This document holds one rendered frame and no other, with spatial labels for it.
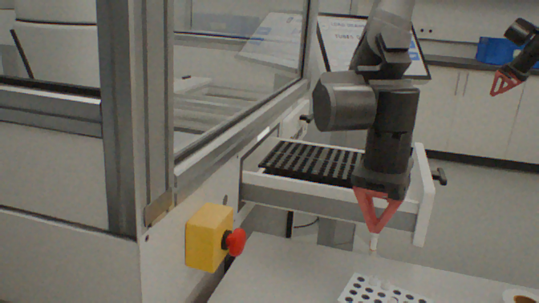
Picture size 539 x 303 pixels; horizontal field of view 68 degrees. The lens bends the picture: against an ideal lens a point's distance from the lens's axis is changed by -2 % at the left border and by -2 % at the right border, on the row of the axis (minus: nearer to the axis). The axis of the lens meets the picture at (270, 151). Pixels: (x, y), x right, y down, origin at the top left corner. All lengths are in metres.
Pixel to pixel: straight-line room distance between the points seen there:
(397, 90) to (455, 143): 3.51
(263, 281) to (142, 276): 0.27
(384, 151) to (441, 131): 3.43
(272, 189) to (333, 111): 0.33
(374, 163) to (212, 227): 0.23
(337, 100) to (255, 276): 0.37
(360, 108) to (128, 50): 0.26
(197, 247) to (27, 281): 0.22
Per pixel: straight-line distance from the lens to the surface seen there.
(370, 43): 0.54
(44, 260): 0.57
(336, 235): 2.05
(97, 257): 0.52
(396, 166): 0.53
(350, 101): 0.47
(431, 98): 3.87
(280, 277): 0.72
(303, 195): 0.75
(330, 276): 0.74
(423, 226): 0.74
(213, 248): 0.56
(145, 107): 0.43
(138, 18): 0.41
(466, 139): 4.01
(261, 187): 0.77
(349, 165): 0.84
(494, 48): 4.05
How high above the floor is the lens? 1.18
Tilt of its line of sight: 19 degrees down
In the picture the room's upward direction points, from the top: 4 degrees clockwise
